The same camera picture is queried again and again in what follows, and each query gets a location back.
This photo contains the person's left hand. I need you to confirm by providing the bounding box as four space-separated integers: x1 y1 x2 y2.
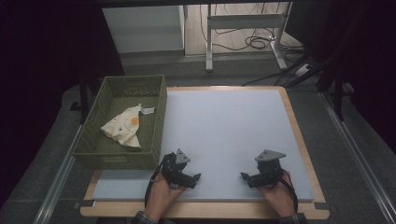
144 172 187 222

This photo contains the cream egg print cloth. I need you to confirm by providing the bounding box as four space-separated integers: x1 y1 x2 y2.
100 104 156 149

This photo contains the white power strip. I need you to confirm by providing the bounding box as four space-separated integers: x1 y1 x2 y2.
294 63 313 77

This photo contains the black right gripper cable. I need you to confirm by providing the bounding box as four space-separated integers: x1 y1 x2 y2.
280 173 300 214

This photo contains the white cabinet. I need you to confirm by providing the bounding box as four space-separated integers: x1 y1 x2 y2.
102 5 186 55

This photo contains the light blue foam mat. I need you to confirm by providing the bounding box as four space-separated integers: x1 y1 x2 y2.
92 89 316 203

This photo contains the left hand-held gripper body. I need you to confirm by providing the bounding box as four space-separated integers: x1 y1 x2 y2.
160 147 191 189

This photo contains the black metal stand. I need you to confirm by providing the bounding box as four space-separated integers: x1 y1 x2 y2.
69 74 105 125
317 61 357 122

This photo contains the black coiled floor cable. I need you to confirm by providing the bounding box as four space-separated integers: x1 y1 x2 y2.
244 35 276 51

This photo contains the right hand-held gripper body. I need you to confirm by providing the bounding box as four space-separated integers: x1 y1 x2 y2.
254 149 288 189

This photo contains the white metal desk frame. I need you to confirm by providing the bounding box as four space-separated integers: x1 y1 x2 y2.
205 2 293 74

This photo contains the green woven plastic basket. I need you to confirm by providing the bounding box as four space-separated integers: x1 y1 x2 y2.
72 74 168 171

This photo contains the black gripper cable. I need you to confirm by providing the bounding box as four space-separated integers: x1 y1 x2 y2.
143 161 164 209
280 173 300 214

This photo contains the metal floor rail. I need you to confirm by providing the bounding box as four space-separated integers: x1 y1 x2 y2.
318 91 396 224
32 123 84 224

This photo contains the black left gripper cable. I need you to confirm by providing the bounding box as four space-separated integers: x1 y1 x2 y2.
143 161 164 209

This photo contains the person's right hand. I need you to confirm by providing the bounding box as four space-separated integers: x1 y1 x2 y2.
257 170 297 218

